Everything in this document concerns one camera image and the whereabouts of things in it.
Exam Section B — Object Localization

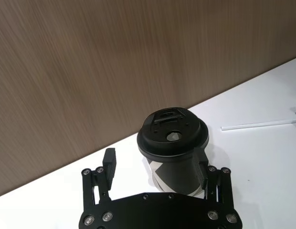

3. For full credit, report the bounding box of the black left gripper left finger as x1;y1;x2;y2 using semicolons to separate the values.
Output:
81;148;118;212

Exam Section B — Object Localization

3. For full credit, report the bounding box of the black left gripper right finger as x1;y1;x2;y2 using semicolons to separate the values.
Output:
194;147;235;212

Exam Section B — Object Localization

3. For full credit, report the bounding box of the white drinking straw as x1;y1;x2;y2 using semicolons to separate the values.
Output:
220;120;296;132

